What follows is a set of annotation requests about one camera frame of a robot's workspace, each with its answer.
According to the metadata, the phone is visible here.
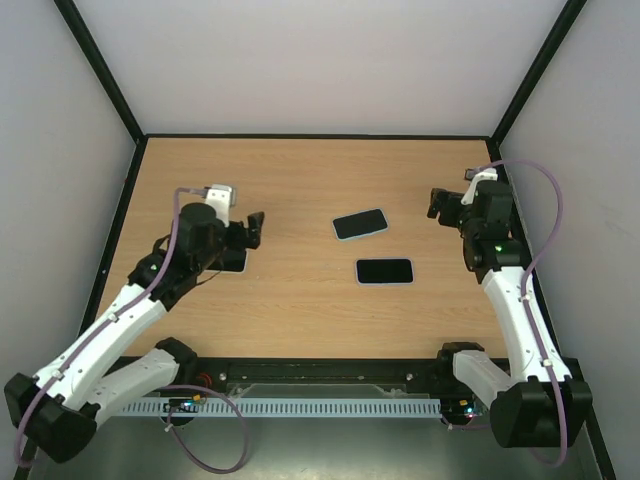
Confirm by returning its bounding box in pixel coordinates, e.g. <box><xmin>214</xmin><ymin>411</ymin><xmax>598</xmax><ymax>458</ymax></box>
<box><xmin>208</xmin><ymin>250</ymin><xmax>248</xmax><ymax>273</ymax></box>
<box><xmin>332</xmin><ymin>208</ymin><xmax>389</xmax><ymax>241</ymax></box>

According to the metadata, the lilac phone case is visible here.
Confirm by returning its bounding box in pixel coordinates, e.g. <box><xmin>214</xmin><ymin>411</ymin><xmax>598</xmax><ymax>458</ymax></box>
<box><xmin>355</xmin><ymin>258</ymin><xmax>414</xmax><ymax>285</ymax></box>

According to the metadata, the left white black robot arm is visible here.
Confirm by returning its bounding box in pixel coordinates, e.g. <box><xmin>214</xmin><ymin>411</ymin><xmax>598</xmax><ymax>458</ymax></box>
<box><xmin>4</xmin><ymin>201</ymin><xmax>265</xmax><ymax>468</ymax></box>

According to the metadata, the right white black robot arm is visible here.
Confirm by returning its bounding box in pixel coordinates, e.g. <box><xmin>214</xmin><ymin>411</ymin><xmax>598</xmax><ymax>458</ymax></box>
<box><xmin>427</xmin><ymin>180</ymin><xmax>592</xmax><ymax>448</ymax></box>

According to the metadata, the phone in white case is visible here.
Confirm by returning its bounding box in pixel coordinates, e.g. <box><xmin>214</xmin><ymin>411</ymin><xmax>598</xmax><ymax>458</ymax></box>
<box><xmin>208</xmin><ymin>250</ymin><xmax>248</xmax><ymax>273</ymax></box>

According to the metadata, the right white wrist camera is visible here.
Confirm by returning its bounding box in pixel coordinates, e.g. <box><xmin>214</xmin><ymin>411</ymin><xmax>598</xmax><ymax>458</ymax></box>
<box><xmin>461</xmin><ymin>167</ymin><xmax>498</xmax><ymax>206</ymax></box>

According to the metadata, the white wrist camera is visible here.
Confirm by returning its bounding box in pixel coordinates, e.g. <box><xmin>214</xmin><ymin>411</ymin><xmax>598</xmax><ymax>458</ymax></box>
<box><xmin>461</xmin><ymin>167</ymin><xmax>498</xmax><ymax>206</ymax></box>
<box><xmin>205</xmin><ymin>184</ymin><xmax>237</xmax><ymax>225</ymax></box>

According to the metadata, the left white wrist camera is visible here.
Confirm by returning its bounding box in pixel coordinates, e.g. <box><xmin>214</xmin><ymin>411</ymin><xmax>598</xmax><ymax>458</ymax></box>
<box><xmin>205</xmin><ymin>184</ymin><xmax>237</xmax><ymax>225</ymax></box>

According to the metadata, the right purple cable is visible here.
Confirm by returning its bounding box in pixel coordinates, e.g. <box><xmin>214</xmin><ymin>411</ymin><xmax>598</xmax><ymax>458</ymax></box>
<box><xmin>444</xmin><ymin>158</ymin><xmax>571</xmax><ymax>467</ymax></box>

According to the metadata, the light blue slotted cable duct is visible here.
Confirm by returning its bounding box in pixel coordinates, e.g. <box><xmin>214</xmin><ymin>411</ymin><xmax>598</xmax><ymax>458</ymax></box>
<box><xmin>119</xmin><ymin>397</ymin><xmax>441</xmax><ymax>419</ymax></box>

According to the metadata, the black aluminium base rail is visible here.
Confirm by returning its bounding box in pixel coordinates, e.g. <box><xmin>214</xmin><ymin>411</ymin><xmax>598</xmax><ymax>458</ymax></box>
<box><xmin>104</xmin><ymin>356</ymin><xmax>581</xmax><ymax>396</ymax></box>

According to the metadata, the black enclosure frame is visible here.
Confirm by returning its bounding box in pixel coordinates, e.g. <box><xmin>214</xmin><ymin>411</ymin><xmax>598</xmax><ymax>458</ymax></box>
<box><xmin>0</xmin><ymin>0</ymin><xmax>640</xmax><ymax>480</ymax></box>

